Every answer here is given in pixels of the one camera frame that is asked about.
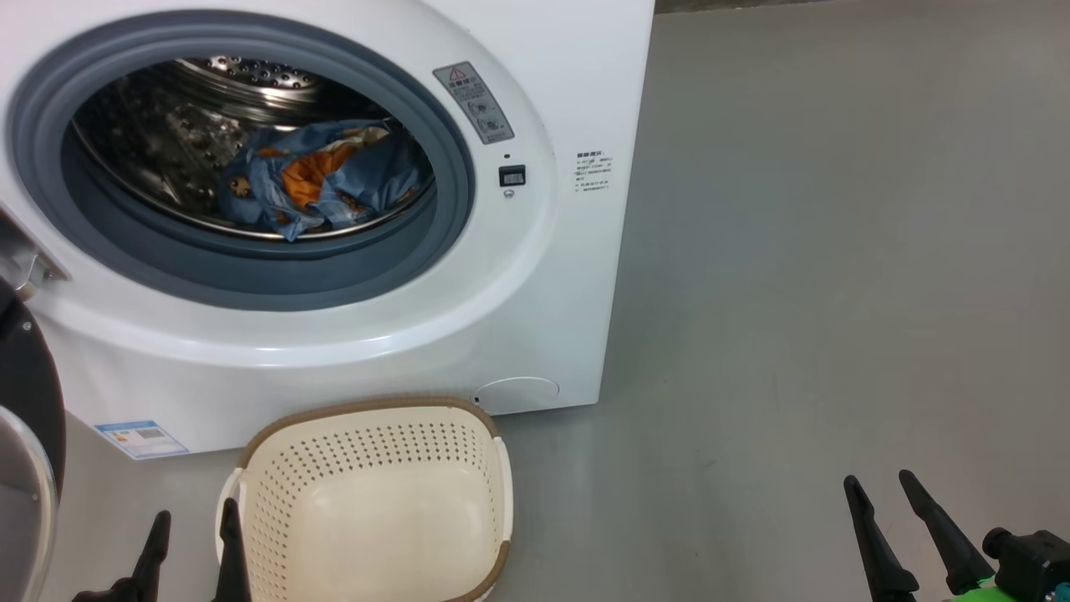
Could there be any grey warning label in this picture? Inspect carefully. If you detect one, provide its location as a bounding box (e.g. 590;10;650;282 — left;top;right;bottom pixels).
433;61;515;145

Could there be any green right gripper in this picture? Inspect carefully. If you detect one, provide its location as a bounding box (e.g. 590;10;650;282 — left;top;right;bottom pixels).
843;470;1008;602

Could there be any black text notice sticker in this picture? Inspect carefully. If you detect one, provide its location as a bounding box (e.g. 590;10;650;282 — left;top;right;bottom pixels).
574;150;615;195

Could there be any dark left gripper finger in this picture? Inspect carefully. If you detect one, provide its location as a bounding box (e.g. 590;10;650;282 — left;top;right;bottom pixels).
211;497;252;602
125;511;172;602

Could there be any blue cartoon print garment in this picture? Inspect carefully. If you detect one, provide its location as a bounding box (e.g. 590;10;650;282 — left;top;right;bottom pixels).
219;125;369;242

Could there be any metal door hinge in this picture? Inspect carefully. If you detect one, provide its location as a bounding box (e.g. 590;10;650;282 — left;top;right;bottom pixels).
0;209;69;298

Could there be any blue energy label sticker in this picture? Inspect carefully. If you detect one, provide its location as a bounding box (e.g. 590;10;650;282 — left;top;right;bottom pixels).
94;420;190;461

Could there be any cream perforated laundry basket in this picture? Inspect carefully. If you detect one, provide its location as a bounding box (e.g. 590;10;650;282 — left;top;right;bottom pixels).
215;397;513;602

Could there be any blue garment with white patch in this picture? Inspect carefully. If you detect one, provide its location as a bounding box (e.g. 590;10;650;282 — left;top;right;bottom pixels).
330;120;433;225

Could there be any white front-load washing machine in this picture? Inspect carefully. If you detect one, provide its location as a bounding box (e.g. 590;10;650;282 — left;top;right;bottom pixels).
0;0;656;461

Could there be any black round glass washer door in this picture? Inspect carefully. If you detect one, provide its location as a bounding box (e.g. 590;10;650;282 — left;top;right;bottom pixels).
0;276;67;602

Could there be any round white filter cover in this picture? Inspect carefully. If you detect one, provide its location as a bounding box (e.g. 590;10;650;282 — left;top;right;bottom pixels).
472;376;560;415

